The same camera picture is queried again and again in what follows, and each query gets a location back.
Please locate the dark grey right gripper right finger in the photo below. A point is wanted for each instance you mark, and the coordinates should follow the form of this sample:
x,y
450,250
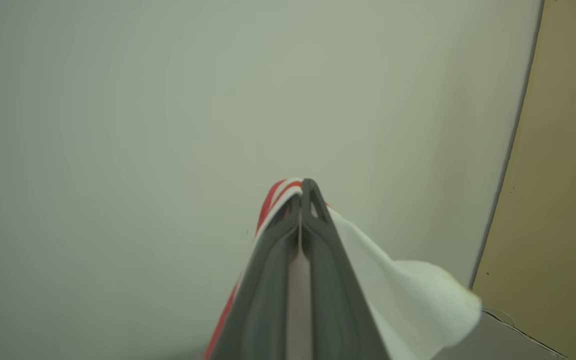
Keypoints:
x,y
333,285

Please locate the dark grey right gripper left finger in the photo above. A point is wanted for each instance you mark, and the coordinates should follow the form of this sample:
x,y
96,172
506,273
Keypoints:
x,y
263,290

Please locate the white garment with red stripes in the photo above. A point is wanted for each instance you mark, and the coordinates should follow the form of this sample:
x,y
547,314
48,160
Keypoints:
x,y
408,295

